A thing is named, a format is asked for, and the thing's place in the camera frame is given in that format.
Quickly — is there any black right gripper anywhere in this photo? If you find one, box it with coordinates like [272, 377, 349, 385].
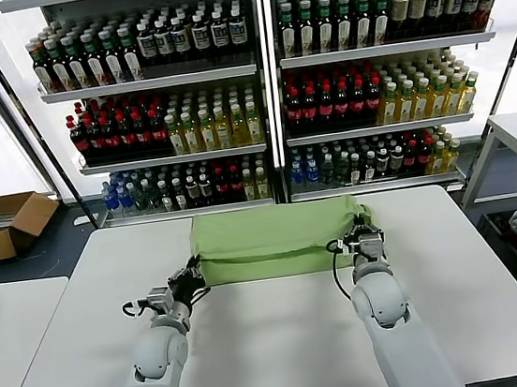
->
[342, 215, 387, 249]

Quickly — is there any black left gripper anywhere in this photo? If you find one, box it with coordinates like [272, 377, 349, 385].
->
[165, 254, 210, 308]

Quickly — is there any green t-shirt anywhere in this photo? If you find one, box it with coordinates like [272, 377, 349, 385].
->
[185, 190, 386, 290]

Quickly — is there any small blue drink bottle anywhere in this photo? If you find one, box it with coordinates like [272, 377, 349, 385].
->
[289, 158, 308, 189]
[114, 183, 133, 214]
[100, 181, 119, 214]
[303, 157, 323, 187]

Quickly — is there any small cola bottle red cap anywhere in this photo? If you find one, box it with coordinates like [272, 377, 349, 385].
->
[227, 164, 247, 202]
[211, 166, 233, 204]

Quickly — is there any small yellow tea bottle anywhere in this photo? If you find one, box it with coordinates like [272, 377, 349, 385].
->
[241, 168, 259, 201]
[254, 166, 273, 201]
[424, 141, 449, 176]
[440, 139, 464, 173]

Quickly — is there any yellow tea bottle green label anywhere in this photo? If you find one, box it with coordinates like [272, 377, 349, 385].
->
[412, 78, 436, 121]
[379, 83, 403, 126]
[164, 112, 187, 157]
[427, 76, 451, 119]
[244, 101, 267, 147]
[180, 111, 201, 156]
[444, 73, 468, 117]
[395, 80, 420, 123]
[459, 70, 484, 113]
[196, 109, 217, 153]
[212, 106, 234, 151]
[228, 104, 251, 149]

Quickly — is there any small white floor object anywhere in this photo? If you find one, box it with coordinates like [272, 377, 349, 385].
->
[72, 213, 102, 228]

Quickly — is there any black storage basket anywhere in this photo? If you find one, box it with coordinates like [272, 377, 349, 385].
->
[475, 208, 517, 283]

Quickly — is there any grey metal shelf rack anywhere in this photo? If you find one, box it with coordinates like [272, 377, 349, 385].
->
[0, 0, 288, 239]
[261, 0, 517, 214]

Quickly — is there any dark tea bottle green label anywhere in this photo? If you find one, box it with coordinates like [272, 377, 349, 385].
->
[332, 0, 358, 52]
[369, 0, 393, 47]
[275, 3, 301, 59]
[60, 33, 89, 92]
[351, 0, 377, 49]
[28, 37, 54, 97]
[294, 0, 319, 57]
[312, 0, 338, 54]
[43, 37, 71, 96]
[97, 27, 126, 87]
[78, 30, 108, 90]
[116, 23, 144, 83]

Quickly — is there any dark bottle beige label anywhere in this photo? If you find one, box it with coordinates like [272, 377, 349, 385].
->
[406, 0, 431, 39]
[388, 0, 413, 42]

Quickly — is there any dark drink bottle blue label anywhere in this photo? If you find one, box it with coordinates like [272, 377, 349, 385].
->
[226, 8, 250, 58]
[208, 10, 232, 60]
[442, 0, 466, 36]
[152, 19, 177, 68]
[134, 21, 160, 70]
[459, 0, 483, 32]
[424, 0, 450, 37]
[169, 17, 193, 66]
[189, 13, 214, 63]

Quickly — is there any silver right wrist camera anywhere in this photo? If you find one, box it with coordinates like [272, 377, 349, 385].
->
[356, 231, 389, 263]

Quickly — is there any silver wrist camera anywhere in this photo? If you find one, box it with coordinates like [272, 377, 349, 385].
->
[145, 284, 176, 318]
[356, 231, 389, 263]

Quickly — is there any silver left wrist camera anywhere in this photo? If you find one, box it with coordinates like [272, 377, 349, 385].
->
[145, 284, 176, 318]

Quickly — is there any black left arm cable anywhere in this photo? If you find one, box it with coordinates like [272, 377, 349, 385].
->
[121, 298, 155, 320]

